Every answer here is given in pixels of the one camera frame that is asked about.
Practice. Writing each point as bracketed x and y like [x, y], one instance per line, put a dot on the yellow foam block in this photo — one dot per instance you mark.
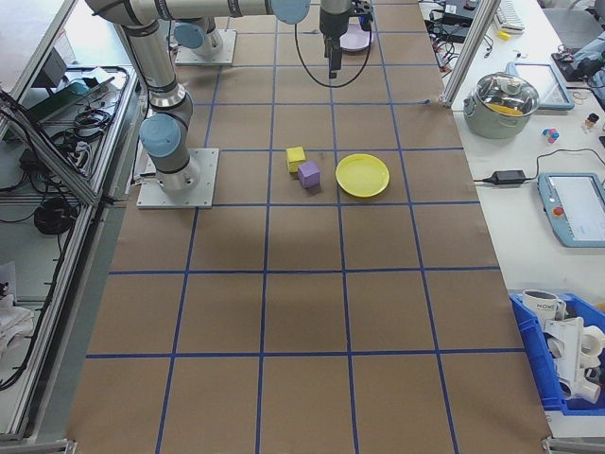
[296, 158]

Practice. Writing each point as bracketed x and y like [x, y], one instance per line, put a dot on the purple foam block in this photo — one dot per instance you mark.
[309, 176]

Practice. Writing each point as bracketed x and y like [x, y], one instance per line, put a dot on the glass pot lid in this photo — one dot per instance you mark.
[501, 92]

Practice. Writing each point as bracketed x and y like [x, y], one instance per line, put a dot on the white keyboard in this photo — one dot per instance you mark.
[509, 16]

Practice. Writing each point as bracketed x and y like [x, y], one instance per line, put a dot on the aluminium extrusion post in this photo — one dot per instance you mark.
[467, 52]

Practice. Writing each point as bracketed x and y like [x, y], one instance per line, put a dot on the white square base plate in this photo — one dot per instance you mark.
[208, 189]
[227, 52]

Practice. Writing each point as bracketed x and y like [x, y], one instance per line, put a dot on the teach pendant with red button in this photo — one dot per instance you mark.
[581, 208]

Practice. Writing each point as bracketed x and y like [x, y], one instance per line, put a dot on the blue grey jacket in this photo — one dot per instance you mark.
[591, 61]

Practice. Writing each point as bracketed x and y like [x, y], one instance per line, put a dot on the dark grey chair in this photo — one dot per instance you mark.
[574, 28]

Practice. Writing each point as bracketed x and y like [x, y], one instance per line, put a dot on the white mug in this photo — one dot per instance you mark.
[539, 307]

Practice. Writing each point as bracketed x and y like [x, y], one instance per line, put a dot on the blue plastic bin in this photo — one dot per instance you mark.
[529, 350]

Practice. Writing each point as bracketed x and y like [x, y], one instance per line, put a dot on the white cloth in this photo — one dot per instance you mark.
[14, 326]

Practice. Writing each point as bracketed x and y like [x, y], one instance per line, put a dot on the small black electronics box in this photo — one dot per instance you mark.
[456, 33]

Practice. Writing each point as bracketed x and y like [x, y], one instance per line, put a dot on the green board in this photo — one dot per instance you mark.
[57, 97]

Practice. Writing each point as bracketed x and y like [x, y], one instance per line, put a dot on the small yellow eraser block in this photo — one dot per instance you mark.
[504, 34]

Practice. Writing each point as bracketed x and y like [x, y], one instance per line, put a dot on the small bottle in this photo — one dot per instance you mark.
[590, 124]

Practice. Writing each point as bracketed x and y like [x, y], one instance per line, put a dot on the grey cooking pot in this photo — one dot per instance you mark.
[496, 125]

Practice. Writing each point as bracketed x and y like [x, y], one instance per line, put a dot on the white pipe fitting assembly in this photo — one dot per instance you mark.
[574, 345]

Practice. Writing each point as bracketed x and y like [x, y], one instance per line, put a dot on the small colourful toy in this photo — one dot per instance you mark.
[549, 136]

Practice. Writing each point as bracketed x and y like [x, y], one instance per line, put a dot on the yellow plate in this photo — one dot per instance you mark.
[363, 176]

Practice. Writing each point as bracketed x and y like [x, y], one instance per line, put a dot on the black electronics box with label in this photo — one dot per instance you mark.
[456, 14]

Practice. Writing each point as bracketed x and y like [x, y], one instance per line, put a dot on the purple plate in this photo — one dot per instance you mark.
[357, 42]

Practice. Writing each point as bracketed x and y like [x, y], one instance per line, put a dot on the V-shaped metal bar frame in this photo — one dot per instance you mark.
[57, 326]

